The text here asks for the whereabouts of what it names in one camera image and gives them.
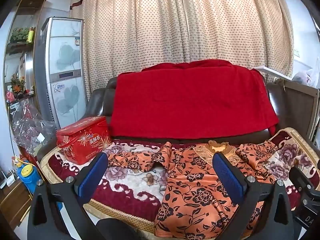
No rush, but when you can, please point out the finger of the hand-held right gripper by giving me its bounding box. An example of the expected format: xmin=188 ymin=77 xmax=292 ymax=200
xmin=288 ymin=165 xmax=317 ymax=193

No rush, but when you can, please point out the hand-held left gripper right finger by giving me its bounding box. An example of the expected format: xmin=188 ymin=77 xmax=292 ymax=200
xmin=212 ymin=152 xmax=295 ymax=240

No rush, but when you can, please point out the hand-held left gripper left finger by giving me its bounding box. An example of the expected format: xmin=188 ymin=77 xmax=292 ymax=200
xmin=27 ymin=152 xmax=109 ymax=240

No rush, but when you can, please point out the orange floral dress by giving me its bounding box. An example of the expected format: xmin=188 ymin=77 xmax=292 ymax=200
xmin=107 ymin=140 xmax=300 ymax=238

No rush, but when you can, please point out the red tin box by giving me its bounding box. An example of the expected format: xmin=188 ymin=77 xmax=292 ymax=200
xmin=56 ymin=116 xmax=112 ymax=165

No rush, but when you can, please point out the floral plush blanket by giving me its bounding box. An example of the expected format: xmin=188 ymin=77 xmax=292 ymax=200
xmin=40 ymin=127 xmax=320 ymax=234

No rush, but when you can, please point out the blue jug with yellow cap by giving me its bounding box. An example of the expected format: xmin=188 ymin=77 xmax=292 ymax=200
xmin=14 ymin=155 xmax=44 ymax=198

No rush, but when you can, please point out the brown slatted panel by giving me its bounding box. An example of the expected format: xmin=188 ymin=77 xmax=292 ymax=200
xmin=266 ymin=79 xmax=320 ymax=150

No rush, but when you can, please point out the dark leather sofa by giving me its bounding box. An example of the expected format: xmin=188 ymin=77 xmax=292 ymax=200
xmin=36 ymin=76 xmax=320 ymax=170

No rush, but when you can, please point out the clear plastic wrapping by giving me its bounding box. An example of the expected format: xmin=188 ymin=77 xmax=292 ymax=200
xmin=10 ymin=100 xmax=57 ymax=153

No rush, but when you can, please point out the low wooden table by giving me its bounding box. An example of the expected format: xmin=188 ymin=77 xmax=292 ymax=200
xmin=0 ymin=177 xmax=33 ymax=230

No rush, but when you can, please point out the red blanket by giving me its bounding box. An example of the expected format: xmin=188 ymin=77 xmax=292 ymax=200
xmin=110 ymin=59 xmax=280 ymax=140

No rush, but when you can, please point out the white plastic bag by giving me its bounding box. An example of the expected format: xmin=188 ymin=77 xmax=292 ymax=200
xmin=291 ymin=67 xmax=320 ymax=88

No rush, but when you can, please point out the white board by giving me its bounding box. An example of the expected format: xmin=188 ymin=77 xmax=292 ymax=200
xmin=254 ymin=66 xmax=298 ymax=80

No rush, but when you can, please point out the artificial flower bouquet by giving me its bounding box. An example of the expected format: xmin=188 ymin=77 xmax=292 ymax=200
xmin=10 ymin=74 xmax=28 ymax=98

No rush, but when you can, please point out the silver standing air conditioner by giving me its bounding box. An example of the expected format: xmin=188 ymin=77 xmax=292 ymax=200
xmin=33 ymin=17 xmax=88 ymax=129

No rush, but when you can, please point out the green plant ornament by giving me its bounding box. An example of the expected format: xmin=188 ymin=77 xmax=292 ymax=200
xmin=11 ymin=27 xmax=29 ymax=43

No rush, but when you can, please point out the cream dotted curtain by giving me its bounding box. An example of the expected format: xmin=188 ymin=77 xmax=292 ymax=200
xmin=69 ymin=0 xmax=294 ymax=100

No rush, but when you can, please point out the wooden display cabinet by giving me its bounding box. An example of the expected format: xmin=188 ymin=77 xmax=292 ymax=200
xmin=2 ymin=0 xmax=52 ymax=130

